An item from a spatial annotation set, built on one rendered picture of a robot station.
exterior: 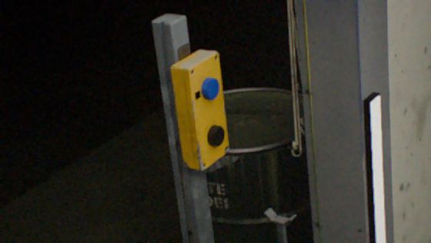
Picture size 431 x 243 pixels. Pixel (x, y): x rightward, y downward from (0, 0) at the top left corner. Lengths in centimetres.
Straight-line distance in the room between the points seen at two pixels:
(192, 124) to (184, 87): 9
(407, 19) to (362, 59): 29
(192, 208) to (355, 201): 57
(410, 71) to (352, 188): 40
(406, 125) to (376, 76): 30
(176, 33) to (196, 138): 24
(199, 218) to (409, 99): 83
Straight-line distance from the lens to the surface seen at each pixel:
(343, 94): 240
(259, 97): 352
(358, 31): 232
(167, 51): 201
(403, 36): 259
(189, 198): 216
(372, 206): 254
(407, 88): 267
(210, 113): 204
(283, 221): 220
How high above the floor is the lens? 223
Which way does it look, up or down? 24 degrees down
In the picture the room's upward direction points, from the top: 7 degrees counter-clockwise
